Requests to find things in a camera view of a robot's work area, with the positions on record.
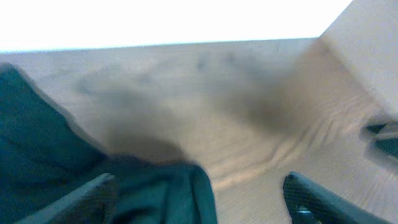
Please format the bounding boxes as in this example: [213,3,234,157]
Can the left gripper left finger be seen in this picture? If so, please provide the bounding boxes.
[17,173,118,224]

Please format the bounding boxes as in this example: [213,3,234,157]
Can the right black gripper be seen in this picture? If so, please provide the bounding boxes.
[360,114,397,168]

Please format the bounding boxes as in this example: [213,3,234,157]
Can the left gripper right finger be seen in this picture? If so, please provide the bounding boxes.
[282,172,389,224]

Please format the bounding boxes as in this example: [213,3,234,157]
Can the black shorts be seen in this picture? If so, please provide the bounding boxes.
[1,63,217,223]

